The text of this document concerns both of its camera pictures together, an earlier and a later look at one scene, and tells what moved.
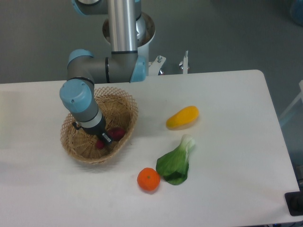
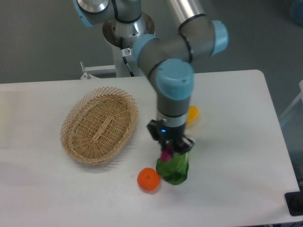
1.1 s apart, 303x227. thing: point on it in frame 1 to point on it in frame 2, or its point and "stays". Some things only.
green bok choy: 173,166 stays
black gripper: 99,129 to 160,133
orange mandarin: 148,178 stays
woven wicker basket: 118,110 stays
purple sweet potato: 116,133 to 166,154
